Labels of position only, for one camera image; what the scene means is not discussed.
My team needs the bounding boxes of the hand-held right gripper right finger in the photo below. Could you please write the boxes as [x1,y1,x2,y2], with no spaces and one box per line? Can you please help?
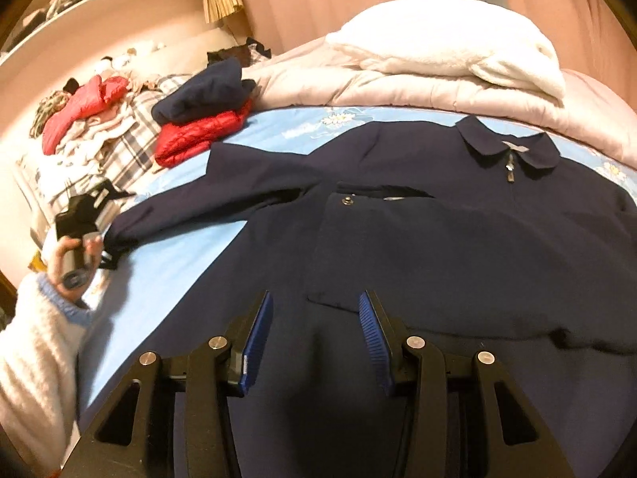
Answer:
[359,290,578,478]

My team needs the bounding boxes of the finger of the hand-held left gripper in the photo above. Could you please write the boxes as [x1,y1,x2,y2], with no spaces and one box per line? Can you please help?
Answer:
[98,245,125,270]

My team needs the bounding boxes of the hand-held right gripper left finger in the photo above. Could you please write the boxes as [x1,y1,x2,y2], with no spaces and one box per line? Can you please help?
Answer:
[60,290,274,478]

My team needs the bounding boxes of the navy collared jacket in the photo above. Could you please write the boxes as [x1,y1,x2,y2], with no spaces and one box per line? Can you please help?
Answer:
[102,116,637,478]

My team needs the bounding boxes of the person's left forearm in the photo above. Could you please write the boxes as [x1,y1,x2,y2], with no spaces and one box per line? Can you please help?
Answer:
[0,273,94,461]

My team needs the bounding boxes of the pile of mixed clothes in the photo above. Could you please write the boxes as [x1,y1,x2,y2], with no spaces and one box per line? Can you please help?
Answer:
[15,72,196,210]
[27,42,172,172]

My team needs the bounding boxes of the person's left hand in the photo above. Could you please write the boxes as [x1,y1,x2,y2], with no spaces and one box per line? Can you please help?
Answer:
[42,235,104,306]

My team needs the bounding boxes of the pink-red puffer jacket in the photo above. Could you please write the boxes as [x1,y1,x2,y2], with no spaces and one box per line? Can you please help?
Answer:
[42,74,133,156]

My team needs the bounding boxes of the red quilted jacket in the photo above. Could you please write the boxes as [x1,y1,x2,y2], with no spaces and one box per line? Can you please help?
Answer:
[154,100,254,169]

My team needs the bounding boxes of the folded navy garment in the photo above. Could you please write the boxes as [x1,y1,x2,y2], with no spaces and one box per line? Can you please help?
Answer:
[152,57,258,125]

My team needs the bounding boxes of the blue floral bed sheet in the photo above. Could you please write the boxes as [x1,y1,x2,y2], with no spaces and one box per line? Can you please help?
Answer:
[74,104,637,409]

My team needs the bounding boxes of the white shelf unit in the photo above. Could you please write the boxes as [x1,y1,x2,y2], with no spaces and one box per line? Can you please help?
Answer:
[0,0,216,67]

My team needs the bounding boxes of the black cloth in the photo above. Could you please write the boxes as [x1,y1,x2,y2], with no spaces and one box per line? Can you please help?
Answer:
[206,37,273,68]

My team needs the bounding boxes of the pink comforter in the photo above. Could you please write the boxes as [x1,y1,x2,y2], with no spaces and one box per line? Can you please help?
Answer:
[251,40,637,166]

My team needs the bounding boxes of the white fluffy blanket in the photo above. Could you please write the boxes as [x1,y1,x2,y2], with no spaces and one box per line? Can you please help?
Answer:
[326,0,567,99]

